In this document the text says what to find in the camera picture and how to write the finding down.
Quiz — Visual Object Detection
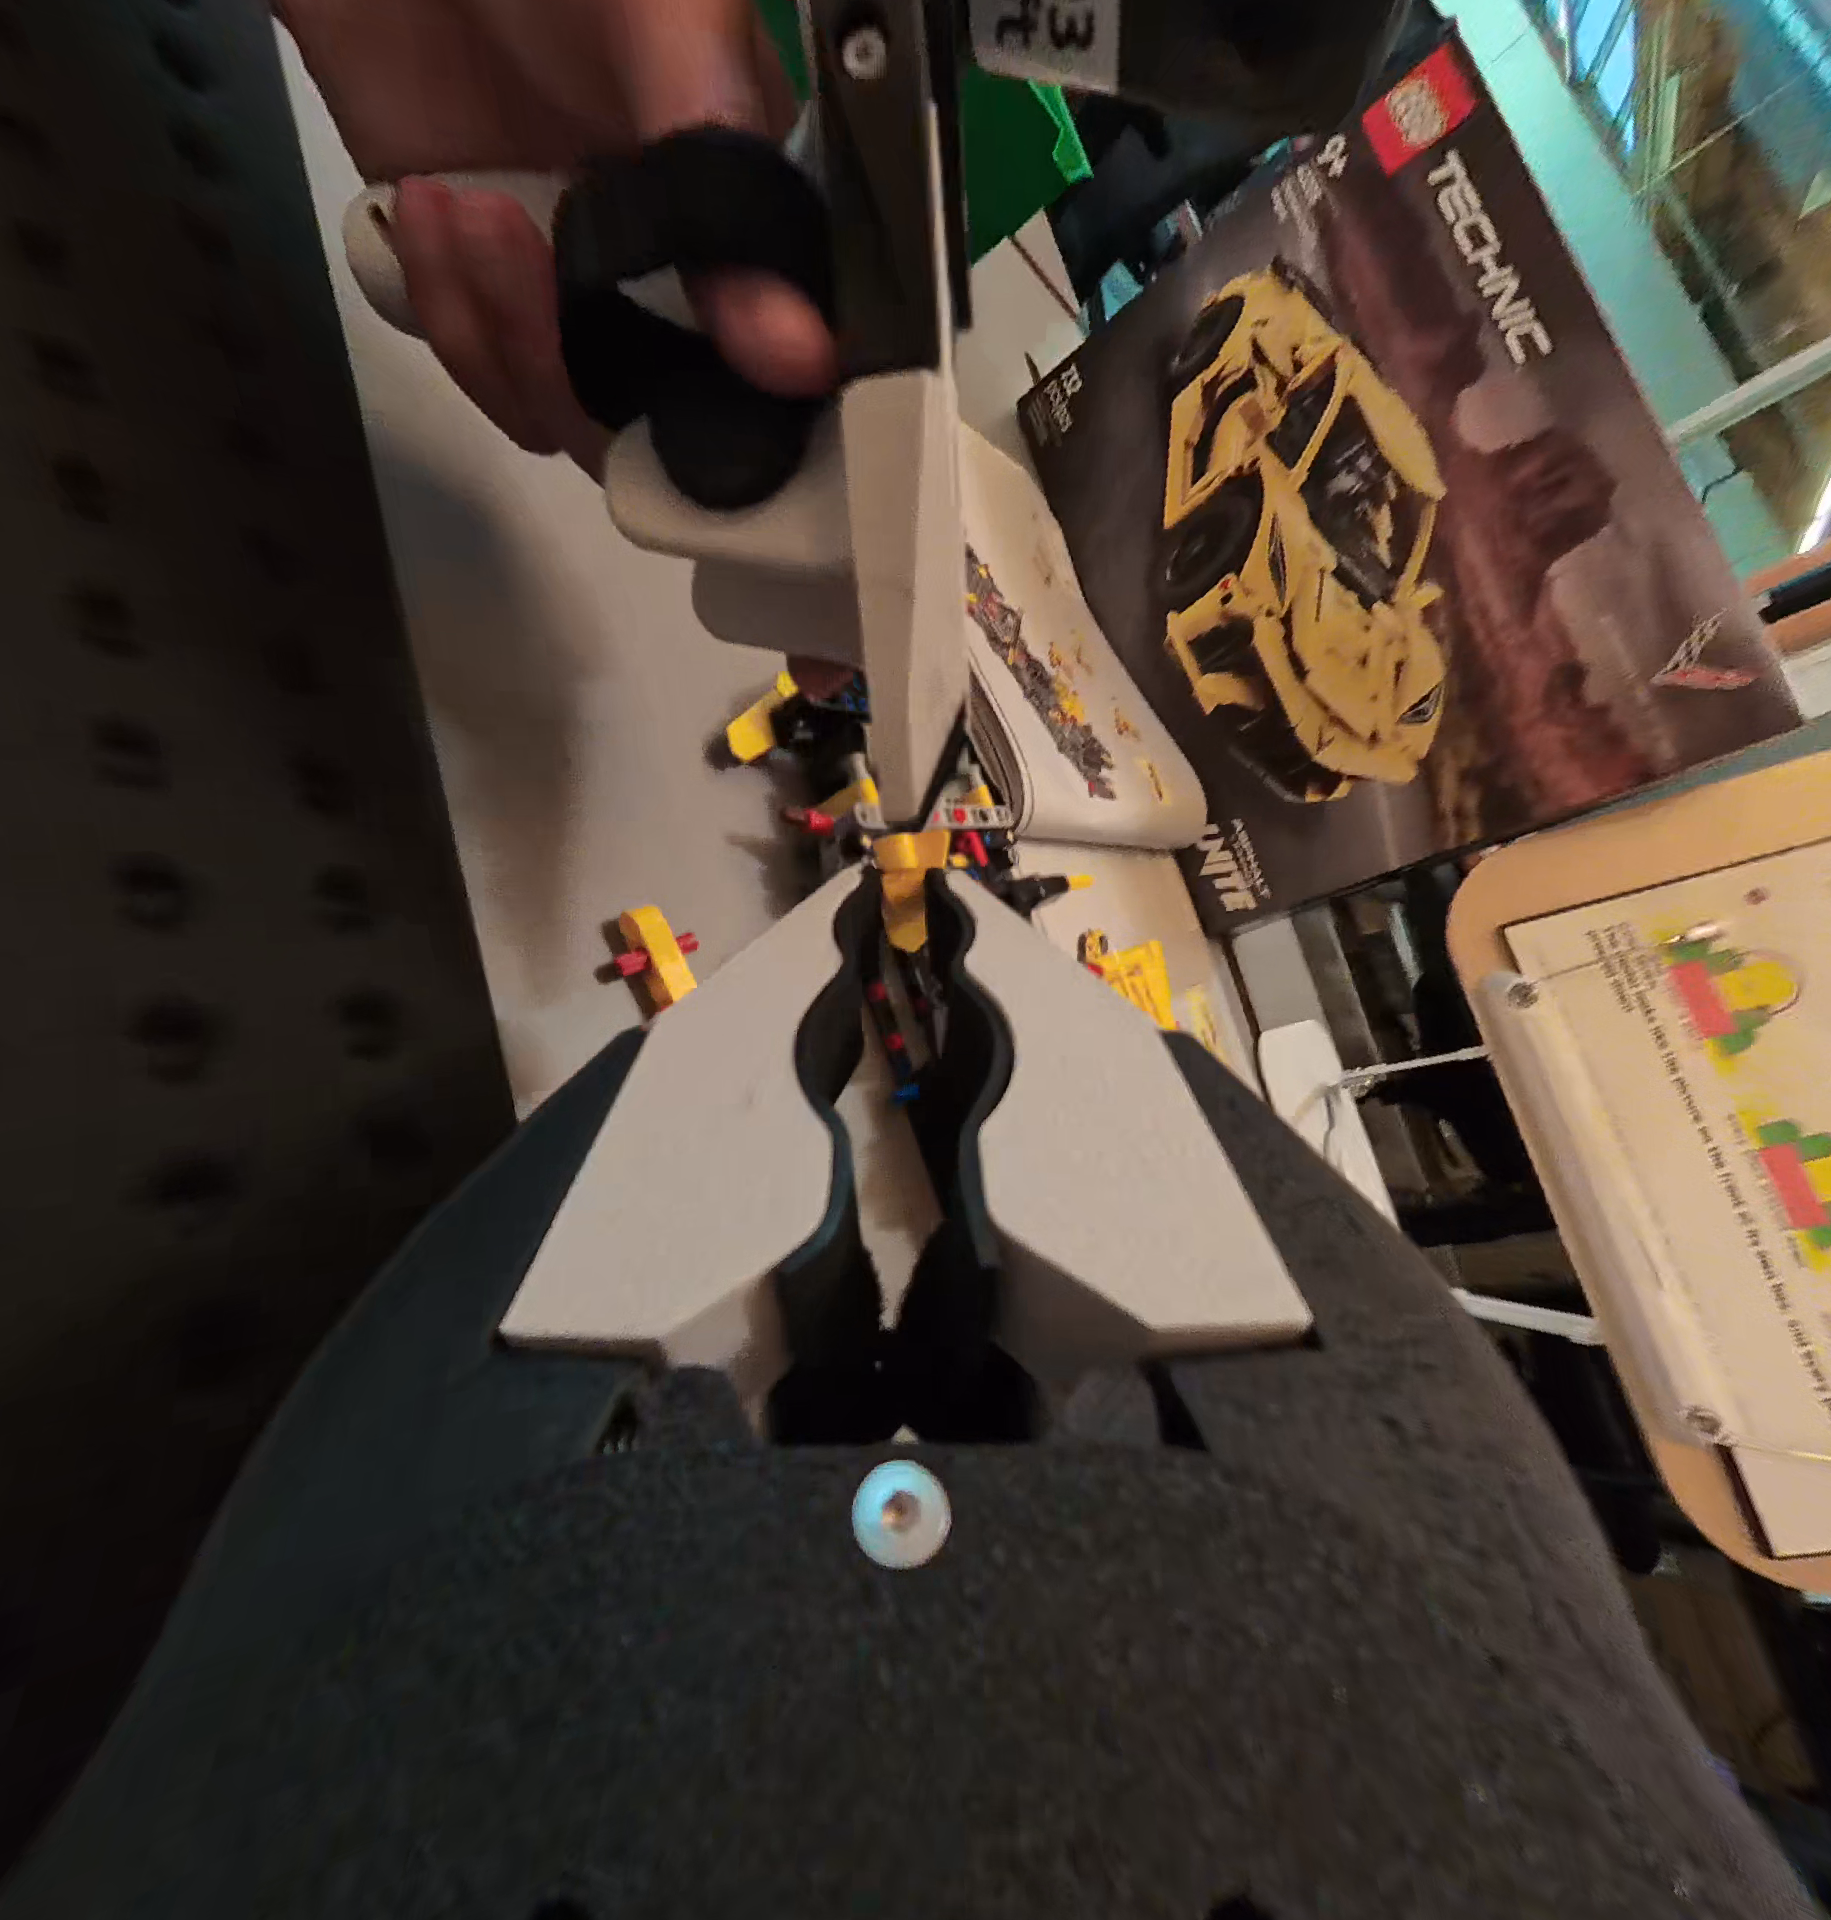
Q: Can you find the lego instruction booklet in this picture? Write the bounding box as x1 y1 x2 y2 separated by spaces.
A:
952 426 1266 1086

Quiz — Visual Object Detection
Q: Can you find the printed instruction sheet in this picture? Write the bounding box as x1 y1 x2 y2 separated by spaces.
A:
1500 825 1831 1563

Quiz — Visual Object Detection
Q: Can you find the green storage bin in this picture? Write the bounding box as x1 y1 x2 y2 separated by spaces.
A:
758 0 1098 276

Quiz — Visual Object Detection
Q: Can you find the lego set box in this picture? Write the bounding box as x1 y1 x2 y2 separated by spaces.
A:
1018 36 1806 941

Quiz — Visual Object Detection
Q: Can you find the black dotted floor mat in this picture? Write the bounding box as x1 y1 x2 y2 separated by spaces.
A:
0 0 525 1802

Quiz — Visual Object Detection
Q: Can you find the white document stand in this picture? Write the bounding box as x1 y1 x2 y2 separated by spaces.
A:
1258 742 1831 1600

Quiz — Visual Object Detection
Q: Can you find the person's left hand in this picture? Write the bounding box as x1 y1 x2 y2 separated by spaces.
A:
271 0 846 461

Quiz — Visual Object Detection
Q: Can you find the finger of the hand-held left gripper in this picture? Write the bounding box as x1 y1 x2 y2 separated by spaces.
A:
838 365 974 839

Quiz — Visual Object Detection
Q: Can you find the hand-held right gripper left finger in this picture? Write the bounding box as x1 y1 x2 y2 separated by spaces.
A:
499 867 876 1391

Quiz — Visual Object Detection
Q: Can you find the yellow lego beam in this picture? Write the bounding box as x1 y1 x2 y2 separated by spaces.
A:
617 905 703 1005

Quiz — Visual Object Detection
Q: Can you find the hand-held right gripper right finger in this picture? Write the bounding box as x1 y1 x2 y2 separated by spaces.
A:
928 867 1318 1387

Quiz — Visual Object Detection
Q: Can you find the lego car chassis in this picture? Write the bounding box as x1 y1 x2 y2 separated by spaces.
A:
724 667 1098 1121

